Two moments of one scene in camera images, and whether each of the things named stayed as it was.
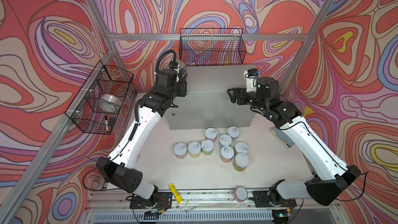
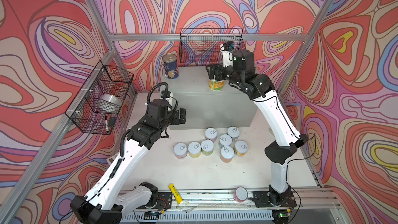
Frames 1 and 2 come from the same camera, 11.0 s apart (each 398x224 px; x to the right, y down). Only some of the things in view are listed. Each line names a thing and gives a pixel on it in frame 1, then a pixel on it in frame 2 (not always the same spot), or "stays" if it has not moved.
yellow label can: [194, 149] stays
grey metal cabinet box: [207, 103] stays
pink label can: [180, 150] stays
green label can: [207, 147] stays
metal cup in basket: [110, 102] stays
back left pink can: [211, 134] stays
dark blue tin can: [181, 64] → [170, 63]
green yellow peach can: [241, 161] → [216, 85]
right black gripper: [241, 92] → [219, 68]
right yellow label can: [241, 147] stays
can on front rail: [240, 194] stays
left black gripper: [182, 86] → [176, 120]
